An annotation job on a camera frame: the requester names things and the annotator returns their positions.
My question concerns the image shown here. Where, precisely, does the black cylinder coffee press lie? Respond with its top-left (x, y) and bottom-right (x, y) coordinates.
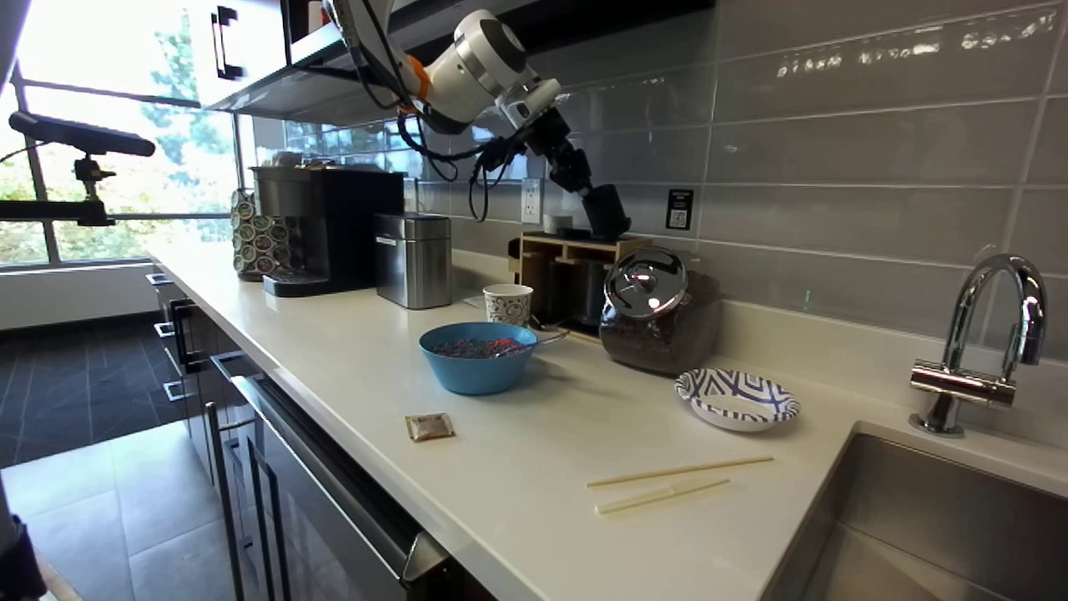
top-left (550, 262), bottom-right (611, 335)

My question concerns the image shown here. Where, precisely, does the blue patterned white plate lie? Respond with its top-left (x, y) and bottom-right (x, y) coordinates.
top-left (675, 366), bottom-right (806, 438)

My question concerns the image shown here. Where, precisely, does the wooden rack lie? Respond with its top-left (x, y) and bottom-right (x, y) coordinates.
top-left (514, 228), bottom-right (654, 335)

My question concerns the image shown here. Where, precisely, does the overhead cabinet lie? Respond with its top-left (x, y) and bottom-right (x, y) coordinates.
top-left (181, 0), bottom-right (718, 124)

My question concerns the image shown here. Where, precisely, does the black coffee machine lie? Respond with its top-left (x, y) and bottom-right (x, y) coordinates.
top-left (246, 164), bottom-right (409, 301)

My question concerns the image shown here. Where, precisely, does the patterned canister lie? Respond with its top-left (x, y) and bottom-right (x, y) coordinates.
top-left (226, 186), bottom-right (272, 284)

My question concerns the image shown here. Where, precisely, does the black cabinet handle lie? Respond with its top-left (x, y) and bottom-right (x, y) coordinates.
top-left (206, 3), bottom-right (246, 85)

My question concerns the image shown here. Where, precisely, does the stainless steel bin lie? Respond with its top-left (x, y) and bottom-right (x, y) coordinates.
top-left (370, 210), bottom-right (458, 315)

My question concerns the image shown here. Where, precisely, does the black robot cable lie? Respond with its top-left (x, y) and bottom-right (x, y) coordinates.
top-left (332, 0), bottom-right (527, 224)

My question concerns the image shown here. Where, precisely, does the black camera on stand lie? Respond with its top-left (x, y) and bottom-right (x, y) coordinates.
top-left (4, 112), bottom-right (161, 231)

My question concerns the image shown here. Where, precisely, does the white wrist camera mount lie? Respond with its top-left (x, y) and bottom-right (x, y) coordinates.
top-left (497, 78), bottom-right (568, 128)

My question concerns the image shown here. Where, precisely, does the steel sink basin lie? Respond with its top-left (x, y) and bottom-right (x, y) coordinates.
top-left (765, 418), bottom-right (1068, 601)

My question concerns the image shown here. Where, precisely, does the small brown packet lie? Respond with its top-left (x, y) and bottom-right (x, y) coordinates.
top-left (401, 411), bottom-right (460, 447)

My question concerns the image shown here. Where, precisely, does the wooden chopstick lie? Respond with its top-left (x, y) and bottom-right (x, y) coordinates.
top-left (593, 474), bottom-right (734, 519)
top-left (586, 452), bottom-right (777, 492)

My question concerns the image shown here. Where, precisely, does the blue bowl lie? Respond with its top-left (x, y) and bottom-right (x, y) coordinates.
top-left (419, 320), bottom-right (543, 397)

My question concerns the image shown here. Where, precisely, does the patterned paper cup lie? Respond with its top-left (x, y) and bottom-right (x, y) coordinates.
top-left (480, 281), bottom-right (538, 327)

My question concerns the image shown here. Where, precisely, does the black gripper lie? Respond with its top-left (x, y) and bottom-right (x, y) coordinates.
top-left (527, 108), bottom-right (611, 210)

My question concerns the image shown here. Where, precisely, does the black wall switch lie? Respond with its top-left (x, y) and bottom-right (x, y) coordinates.
top-left (665, 186), bottom-right (698, 235)

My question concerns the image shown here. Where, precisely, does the steel dishwasher front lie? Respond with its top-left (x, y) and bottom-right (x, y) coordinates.
top-left (204, 349), bottom-right (452, 601)

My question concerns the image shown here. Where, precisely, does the small chrome faucet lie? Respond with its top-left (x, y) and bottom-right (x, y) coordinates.
top-left (906, 250), bottom-right (1051, 441)

